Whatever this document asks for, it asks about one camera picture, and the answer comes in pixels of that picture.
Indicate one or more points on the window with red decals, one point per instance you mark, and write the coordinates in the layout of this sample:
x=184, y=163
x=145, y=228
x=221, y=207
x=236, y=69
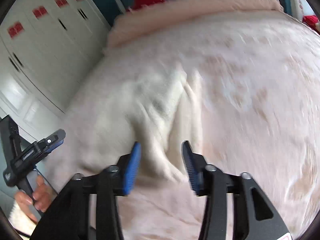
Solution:
x=301, y=8

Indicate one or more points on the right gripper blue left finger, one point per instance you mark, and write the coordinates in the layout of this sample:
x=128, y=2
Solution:
x=128, y=167

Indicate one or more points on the cream fuzzy sweater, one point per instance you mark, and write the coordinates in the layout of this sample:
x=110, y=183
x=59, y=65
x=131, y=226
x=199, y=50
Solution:
x=160, y=111

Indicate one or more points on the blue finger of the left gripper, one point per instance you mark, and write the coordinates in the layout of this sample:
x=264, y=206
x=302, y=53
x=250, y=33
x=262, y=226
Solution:
x=50, y=143

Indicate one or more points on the left hand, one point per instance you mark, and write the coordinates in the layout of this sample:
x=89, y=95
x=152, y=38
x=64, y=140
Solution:
x=42, y=197

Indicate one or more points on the red and cream clothes pile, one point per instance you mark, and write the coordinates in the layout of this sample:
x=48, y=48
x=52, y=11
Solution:
x=313, y=22

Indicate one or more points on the red pillow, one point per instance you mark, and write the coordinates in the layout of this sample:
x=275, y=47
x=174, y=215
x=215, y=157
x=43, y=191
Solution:
x=140, y=4

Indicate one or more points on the pink folded duvet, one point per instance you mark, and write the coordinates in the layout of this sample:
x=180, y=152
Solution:
x=133, y=24

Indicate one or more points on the pink floral bed blanket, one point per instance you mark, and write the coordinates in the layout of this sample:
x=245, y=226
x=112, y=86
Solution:
x=259, y=114

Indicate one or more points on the white wardrobe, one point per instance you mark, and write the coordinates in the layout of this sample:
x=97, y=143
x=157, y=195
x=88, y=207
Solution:
x=47, y=49

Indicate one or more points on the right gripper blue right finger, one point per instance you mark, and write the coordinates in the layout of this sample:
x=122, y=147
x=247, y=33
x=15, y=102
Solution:
x=194, y=164

